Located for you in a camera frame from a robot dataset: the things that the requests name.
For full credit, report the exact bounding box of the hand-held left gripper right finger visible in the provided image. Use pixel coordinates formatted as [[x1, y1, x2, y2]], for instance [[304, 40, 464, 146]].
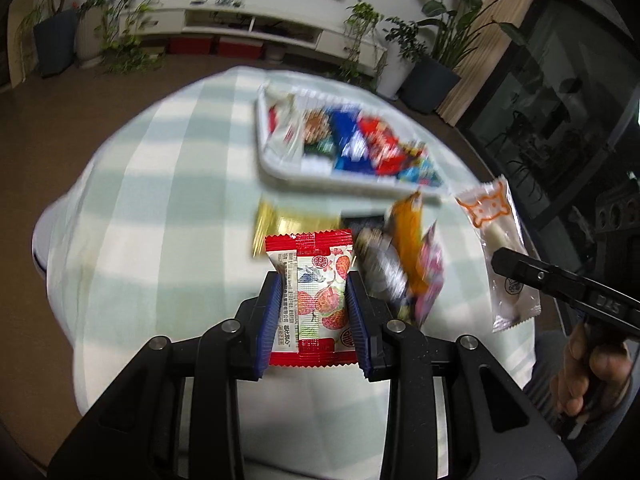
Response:
[[346, 271, 578, 480]]

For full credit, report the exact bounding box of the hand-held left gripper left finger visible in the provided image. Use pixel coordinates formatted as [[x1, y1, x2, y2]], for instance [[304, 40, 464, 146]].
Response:
[[47, 271, 286, 480]]

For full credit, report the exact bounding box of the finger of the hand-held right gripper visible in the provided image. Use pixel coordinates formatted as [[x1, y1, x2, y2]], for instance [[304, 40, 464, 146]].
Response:
[[491, 249, 591, 307]]

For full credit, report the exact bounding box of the red strawberry candy packet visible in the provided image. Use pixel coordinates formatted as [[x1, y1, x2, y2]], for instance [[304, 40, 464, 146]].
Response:
[[264, 229, 362, 368]]

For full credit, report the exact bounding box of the white clear snack packet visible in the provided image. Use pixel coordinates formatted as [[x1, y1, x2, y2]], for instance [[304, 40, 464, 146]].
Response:
[[455, 175, 542, 333]]

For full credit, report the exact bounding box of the white plastic tray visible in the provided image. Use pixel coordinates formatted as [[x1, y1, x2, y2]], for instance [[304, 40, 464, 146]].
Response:
[[255, 82, 448, 198]]

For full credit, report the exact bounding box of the large red snack bag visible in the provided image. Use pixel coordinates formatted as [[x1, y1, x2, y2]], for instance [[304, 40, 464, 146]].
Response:
[[360, 116, 408, 176]]

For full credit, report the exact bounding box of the green snack packet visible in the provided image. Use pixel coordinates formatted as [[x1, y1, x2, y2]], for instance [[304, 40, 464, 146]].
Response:
[[302, 109, 337, 161]]

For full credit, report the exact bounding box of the blue snack bag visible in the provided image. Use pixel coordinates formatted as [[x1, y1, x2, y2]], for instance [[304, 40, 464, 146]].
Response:
[[330, 106, 373, 171]]

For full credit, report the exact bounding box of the white and red snack packet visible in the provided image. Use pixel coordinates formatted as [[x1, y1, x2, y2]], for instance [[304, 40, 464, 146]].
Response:
[[262, 85, 308, 158]]

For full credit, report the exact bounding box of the person's right hand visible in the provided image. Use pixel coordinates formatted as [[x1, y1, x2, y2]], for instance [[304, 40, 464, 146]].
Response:
[[550, 322, 636, 418]]

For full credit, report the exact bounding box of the black and silver snack packet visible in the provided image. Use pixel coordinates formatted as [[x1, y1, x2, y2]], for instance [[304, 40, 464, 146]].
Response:
[[356, 227, 408, 306]]

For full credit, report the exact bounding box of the pink snack packet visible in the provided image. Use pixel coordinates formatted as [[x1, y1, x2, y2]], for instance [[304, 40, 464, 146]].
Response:
[[407, 220, 446, 328]]

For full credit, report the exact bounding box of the gold snack packet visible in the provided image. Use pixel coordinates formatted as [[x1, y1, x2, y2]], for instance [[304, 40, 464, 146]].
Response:
[[252, 200, 341, 261]]

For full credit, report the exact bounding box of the orange yellow snack packet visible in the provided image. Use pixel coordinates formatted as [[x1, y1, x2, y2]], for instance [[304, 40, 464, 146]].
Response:
[[389, 191, 431, 296]]

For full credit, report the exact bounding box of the white floral cloth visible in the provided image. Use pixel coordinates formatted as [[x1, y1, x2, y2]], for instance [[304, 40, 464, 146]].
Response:
[[31, 195, 538, 480]]

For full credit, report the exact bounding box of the green checked tablecloth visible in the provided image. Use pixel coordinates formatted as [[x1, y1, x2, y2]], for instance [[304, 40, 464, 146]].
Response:
[[31, 66, 543, 461]]

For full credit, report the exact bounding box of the glass sliding door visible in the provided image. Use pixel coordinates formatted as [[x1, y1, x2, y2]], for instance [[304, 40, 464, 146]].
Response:
[[457, 0, 640, 241]]

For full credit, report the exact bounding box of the large leafy plant in dark pot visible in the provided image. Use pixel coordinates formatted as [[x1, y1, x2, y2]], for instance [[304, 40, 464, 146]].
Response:
[[400, 0, 538, 115]]

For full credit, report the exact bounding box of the small tree in white pot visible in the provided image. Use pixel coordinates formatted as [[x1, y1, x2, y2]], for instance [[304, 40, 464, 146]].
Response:
[[377, 17, 431, 101]]

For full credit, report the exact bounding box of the beige curtain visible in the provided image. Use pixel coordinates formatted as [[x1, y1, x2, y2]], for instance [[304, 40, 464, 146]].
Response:
[[435, 0, 546, 128]]

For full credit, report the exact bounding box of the red storage box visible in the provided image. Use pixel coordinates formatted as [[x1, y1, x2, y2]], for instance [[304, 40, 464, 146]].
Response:
[[167, 35, 213, 56], [217, 37, 263, 60]]

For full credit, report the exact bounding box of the trailing vine plant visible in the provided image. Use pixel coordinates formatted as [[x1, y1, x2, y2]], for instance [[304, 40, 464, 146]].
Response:
[[97, 0, 168, 76], [335, 0, 388, 91]]

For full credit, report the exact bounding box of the white television cabinet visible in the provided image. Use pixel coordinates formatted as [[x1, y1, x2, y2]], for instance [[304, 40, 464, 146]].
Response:
[[127, 2, 388, 81]]

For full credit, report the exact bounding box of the plant in white pot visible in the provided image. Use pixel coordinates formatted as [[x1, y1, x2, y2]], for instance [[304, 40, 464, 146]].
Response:
[[75, 0, 108, 70]]

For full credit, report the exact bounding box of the tall plant in dark pot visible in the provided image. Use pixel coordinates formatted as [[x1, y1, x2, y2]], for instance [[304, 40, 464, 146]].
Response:
[[15, 0, 83, 78]]

